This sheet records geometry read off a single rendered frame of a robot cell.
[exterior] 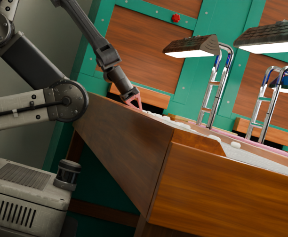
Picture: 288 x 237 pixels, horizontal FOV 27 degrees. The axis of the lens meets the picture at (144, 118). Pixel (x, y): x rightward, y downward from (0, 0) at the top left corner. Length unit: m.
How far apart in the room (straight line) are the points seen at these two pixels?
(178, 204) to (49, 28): 2.68
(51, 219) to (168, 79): 1.52
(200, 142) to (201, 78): 1.90
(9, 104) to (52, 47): 1.96
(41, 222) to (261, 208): 0.68
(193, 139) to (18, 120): 0.75
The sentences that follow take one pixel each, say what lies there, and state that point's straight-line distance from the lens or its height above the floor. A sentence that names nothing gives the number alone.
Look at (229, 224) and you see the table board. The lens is 1.16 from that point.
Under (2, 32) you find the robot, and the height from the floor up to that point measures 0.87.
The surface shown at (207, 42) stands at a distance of 2.21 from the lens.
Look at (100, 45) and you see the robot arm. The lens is 2.33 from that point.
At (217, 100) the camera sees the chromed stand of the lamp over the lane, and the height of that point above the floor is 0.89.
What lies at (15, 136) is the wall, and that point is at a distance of 3.71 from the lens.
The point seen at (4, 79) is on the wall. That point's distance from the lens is 3.69.
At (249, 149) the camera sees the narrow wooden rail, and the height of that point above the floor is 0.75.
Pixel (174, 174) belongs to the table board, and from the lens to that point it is 1.11.
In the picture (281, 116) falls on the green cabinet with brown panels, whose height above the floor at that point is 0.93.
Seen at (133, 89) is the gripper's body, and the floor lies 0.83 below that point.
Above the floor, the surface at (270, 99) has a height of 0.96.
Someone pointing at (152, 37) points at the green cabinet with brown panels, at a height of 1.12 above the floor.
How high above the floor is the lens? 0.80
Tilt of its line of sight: 2 degrees down
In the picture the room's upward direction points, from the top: 17 degrees clockwise
